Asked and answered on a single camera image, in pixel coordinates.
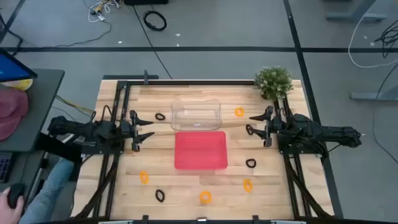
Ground thin black floor cable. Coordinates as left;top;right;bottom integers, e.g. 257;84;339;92
132;4;174;80

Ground black box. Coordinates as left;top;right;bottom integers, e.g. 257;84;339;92
123;0;170;6

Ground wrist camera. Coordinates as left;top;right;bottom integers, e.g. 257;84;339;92
292;113;315;132
95;120;118;140

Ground yellow tub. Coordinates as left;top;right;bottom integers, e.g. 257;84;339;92
1;78;34;91

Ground blue screen monitor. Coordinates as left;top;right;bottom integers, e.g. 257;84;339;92
0;48;38;83

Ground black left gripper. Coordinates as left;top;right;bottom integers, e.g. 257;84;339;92
119;109;155;152

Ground grey desk leg base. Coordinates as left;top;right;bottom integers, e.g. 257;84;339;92
325;0;388;22
349;83;398;102

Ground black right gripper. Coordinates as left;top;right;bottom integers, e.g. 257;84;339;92
249;105;282;147

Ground person's hand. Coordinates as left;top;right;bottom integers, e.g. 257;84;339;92
0;187;25;224

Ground small green potted plant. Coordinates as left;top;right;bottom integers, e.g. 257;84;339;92
254;65;294;101

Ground pink cloth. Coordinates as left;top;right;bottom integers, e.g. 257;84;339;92
0;86;29;141

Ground white cable bundle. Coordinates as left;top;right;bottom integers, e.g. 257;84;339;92
83;0;121;24

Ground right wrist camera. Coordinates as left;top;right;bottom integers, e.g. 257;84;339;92
292;113;315;132

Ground clear plastic bin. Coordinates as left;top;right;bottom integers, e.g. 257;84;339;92
170;98;223;132

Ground black tangled floor cables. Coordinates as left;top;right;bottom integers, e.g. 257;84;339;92
374;19;398;59

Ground black coiled cable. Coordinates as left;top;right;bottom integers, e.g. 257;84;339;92
142;10;168;32

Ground dark grey side desk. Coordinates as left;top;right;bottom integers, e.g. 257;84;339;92
0;68;65;152

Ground dark keyboard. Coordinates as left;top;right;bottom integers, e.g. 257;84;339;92
0;152;14;184

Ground long white floor cable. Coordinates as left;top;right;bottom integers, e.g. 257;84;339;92
347;14;398;69

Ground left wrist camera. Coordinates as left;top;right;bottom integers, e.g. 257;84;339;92
95;120;118;140

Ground pink plastic bin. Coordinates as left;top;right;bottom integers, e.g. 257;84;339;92
174;131;229;170

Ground person's leg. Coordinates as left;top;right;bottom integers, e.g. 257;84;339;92
18;157;75;224

